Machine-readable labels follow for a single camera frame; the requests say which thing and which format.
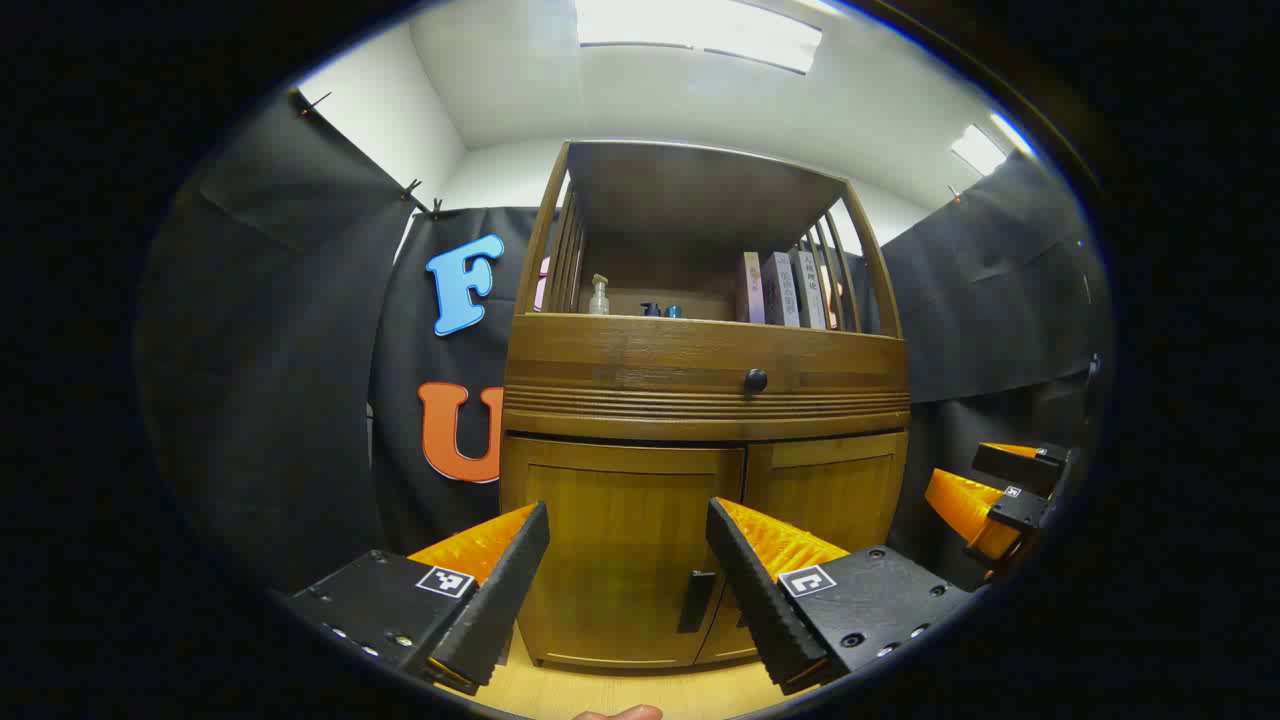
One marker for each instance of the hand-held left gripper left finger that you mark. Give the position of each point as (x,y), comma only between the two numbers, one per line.
(500,590)

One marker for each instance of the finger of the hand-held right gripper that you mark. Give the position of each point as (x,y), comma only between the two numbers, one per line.
(965,510)
(1020,470)

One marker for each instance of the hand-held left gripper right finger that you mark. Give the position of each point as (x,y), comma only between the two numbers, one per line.
(760,590)

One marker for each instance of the wooden cabinet door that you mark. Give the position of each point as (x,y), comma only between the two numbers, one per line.
(620,550)
(830,490)

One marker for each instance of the wooden double-door shoe cabinet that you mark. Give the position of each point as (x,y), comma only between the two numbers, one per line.
(640,360)

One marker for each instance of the black backdrop cloth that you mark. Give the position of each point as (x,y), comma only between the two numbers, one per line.
(270,350)
(990,300)

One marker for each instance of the black round drawer knob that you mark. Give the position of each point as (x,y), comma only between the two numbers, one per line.
(756,380)

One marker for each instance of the white-spined book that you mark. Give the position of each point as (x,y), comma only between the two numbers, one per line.
(812,290)

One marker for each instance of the grey book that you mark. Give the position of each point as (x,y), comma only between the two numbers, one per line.
(782,290)

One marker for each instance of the pink book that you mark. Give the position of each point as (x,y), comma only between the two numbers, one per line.
(752,290)

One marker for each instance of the clear pump bottle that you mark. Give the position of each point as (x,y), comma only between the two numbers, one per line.
(599,298)

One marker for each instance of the small ceiling light panel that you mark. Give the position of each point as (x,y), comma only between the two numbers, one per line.
(980,148)

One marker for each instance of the large ceiling light panel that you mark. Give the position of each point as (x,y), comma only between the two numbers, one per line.
(700,30)

